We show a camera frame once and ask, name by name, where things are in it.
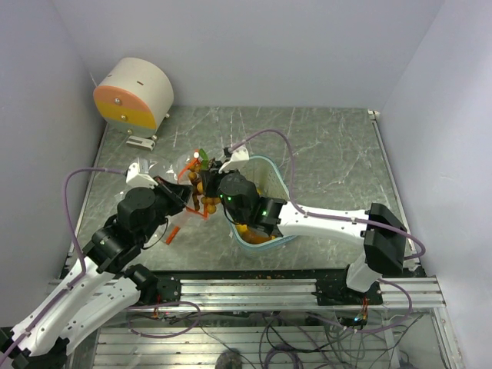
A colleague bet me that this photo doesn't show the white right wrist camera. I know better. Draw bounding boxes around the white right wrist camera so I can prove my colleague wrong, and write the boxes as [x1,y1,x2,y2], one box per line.
[219,145,250,173]

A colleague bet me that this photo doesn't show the light blue fruit basket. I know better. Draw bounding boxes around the light blue fruit basket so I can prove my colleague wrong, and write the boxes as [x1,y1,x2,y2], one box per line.
[224,155,293,256]

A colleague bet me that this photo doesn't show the orange-brown fruit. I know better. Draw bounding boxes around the orange-brown fruit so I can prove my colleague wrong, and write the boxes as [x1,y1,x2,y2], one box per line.
[235,224,275,244]

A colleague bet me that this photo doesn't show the bunch of brown longans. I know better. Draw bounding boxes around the bunch of brown longans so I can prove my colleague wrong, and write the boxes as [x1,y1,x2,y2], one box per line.
[185,148,220,219]

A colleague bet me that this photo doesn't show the aluminium extrusion rail frame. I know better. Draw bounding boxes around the aluminium extrusion rail frame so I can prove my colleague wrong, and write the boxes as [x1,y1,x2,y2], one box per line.
[49,274,462,369]

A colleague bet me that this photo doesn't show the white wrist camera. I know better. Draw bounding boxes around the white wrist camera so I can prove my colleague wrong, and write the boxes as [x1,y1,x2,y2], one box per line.
[219,145,250,173]
[125,158,158,189]

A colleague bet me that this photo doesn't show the small white metal latch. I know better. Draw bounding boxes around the small white metal latch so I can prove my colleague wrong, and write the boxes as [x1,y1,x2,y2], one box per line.
[126,135,155,151]

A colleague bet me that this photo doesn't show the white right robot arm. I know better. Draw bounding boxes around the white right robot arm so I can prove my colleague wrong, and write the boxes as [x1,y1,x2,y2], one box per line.
[201,169,406,304]

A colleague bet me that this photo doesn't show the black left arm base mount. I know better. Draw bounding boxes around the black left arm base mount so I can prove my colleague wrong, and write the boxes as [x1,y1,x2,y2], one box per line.
[124,264,181,306]

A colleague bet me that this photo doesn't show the tangled cables below table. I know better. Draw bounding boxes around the tangled cables below table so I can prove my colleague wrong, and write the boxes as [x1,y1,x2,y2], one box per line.
[125,299,424,369]

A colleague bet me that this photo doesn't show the clear zip bag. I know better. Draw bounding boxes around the clear zip bag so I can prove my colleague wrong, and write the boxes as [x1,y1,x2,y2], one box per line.
[115,148,216,247]

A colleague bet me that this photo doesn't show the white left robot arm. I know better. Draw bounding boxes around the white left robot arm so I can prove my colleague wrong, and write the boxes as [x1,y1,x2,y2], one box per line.
[1,179,193,368]

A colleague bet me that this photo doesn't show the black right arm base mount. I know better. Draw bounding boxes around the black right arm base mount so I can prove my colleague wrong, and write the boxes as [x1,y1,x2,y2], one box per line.
[312,278,383,307]

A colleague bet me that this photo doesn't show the round white drawer box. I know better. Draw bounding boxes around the round white drawer box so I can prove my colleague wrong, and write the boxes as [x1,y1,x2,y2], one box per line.
[93,57,175,138]

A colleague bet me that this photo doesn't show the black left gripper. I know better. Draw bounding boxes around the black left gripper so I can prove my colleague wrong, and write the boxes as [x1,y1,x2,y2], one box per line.
[138,174,194,242]

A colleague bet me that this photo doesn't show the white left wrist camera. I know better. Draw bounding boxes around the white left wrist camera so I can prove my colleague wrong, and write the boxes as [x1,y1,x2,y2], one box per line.
[125,158,158,189]

